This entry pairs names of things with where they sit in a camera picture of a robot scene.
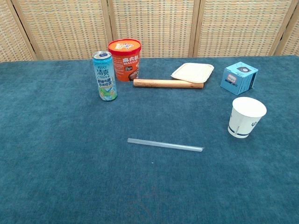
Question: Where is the transparent plastic straw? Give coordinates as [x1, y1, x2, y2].
[127, 138, 205, 154]

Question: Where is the white paper cup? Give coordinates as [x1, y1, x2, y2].
[228, 97, 267, 139]

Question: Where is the wooden rolling pin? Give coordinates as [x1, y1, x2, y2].
[133, 78, 204, 90]

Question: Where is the orange instant noodle tub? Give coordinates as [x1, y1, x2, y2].
[107, 39, 142, 82]

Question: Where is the blue RIO drink can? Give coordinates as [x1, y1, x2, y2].
[92, 51, 118, 102]

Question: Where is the woven rattan folding screen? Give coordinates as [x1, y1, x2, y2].
[0, 0, 299, 63]

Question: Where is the light blue cardboard box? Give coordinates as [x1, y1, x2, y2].
[220, 61, 259, 96]

